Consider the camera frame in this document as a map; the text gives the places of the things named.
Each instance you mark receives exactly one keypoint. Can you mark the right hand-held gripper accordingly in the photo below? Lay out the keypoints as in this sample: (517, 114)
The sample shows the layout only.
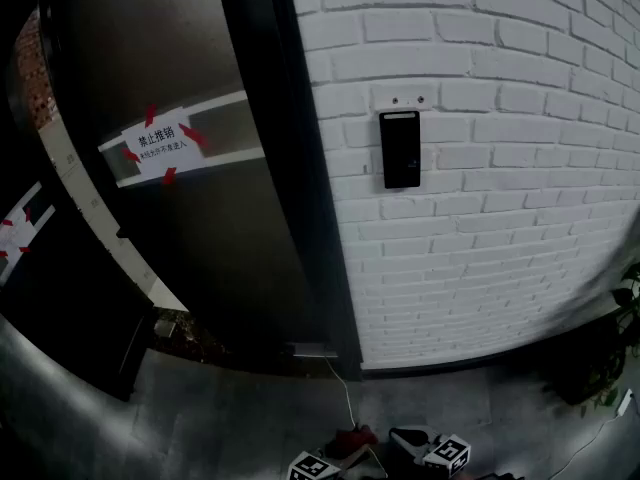
(447, 453)

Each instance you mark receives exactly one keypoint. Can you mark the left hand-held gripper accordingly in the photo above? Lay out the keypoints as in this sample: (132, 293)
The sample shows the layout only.
(311, 468)

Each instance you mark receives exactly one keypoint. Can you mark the red cloth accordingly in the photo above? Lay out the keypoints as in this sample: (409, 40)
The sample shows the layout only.
(351, 438)

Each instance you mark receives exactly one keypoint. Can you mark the black keypad device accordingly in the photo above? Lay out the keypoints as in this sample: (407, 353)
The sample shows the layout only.
(399, 153)

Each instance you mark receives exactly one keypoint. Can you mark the metal floor door hinge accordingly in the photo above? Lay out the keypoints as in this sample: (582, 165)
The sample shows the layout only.
(308, 350)

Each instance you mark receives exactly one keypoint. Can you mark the green potted plant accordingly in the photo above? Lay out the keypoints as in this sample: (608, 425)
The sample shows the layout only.
(607, 353)

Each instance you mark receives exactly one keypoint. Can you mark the white power adapter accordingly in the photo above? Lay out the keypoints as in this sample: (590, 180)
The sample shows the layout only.
(625, 402)

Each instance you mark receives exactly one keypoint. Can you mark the glass door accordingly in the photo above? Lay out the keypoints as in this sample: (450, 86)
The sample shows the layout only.
(190, 178)

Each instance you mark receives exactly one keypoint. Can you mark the dark open door leaf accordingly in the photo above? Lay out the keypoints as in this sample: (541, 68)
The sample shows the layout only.
(60, 298)

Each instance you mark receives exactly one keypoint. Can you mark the white mounting plate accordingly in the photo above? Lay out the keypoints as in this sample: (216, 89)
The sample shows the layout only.
(403, 99)

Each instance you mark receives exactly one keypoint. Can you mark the white paper sign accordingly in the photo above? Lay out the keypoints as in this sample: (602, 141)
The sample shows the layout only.
(162, 148)

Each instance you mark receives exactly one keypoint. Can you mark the small taped paper notice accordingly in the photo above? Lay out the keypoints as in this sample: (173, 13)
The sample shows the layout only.
(17, 235)

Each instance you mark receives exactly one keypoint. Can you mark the black door frame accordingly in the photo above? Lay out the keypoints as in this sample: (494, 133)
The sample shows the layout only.
(305, 168)

